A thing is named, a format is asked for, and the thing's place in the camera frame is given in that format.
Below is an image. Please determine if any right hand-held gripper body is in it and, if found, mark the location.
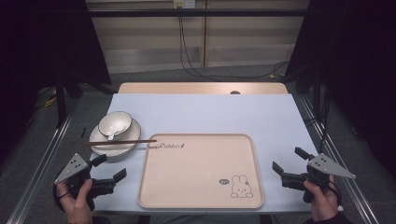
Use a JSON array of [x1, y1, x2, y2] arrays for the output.
[[280, 152, 357, 203]]

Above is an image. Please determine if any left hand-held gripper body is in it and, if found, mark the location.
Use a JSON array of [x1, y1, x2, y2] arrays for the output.
[[53, 152, 117, 212]]

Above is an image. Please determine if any person's right hand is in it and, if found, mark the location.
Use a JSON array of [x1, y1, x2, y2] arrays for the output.
[[303, 175, 341, 223]]

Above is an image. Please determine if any person's left hand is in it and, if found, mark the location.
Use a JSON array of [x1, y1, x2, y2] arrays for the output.
[[56, 178, 94, 224]]

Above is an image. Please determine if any brown wooden chopstick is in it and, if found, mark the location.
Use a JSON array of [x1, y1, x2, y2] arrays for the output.
[[82, 140, 157, 147], [82, 139, 158, 146]]

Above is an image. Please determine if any white ceramic spoon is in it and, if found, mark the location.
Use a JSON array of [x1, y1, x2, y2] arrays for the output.
[[106, 119, 127, 142]]

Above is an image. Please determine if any white bowl with dark rim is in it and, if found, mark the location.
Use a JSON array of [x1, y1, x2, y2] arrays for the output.
[[97, 110, 134, 138]]

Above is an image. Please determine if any white plate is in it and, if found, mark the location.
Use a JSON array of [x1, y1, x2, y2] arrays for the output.
[[89, 118, 142, 159]]

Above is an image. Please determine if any black metal stand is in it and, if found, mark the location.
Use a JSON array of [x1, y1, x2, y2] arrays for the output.
[[312, 67, 322, 119], [53, 74, 68, 129]]

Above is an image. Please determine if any pink rabbit print tray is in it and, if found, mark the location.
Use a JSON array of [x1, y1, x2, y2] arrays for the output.
[[136, 133, 265, 210]]

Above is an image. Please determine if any pale blue table mat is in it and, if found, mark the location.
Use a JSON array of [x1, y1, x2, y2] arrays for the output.
[[89, 92, 318, 215]]

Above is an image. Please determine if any black curtain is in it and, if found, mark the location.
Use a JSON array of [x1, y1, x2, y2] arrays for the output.
[[0, 0, 112, 162], [285, 0, 396, 180]]

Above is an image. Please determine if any black horizontal bar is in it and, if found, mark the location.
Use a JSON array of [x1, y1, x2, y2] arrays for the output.
[[88, 8, 313, 19]]

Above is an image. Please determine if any metal floor rail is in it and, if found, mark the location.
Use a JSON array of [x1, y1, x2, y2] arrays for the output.
[[298, 92, 380, 224], [6, 98, 82, 224]]

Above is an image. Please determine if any black wrist strap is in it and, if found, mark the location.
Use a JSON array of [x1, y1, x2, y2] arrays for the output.
[[328, 179, 344, 207]]

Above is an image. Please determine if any black floor cable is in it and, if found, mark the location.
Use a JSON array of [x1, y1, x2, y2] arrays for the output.
[[303, 89, 332, 154]]

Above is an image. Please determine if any yellow cable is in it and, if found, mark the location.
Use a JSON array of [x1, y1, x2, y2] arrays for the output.
[[42, 95, 59, 108]]

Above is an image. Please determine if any black hanging cable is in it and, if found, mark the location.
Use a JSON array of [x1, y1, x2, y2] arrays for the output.
[[177, 5, 290, 80]]

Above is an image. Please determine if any white wall socket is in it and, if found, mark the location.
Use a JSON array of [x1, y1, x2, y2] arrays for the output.
[[173, 0, 197, 9]]

